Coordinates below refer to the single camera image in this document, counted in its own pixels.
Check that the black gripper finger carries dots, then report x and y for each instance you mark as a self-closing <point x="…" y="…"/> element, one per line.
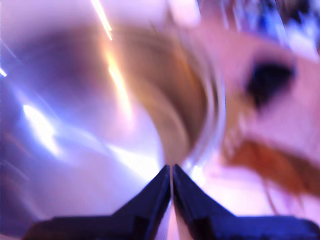
<point x="192" y="205"/>
<point x="152" y="200"/>

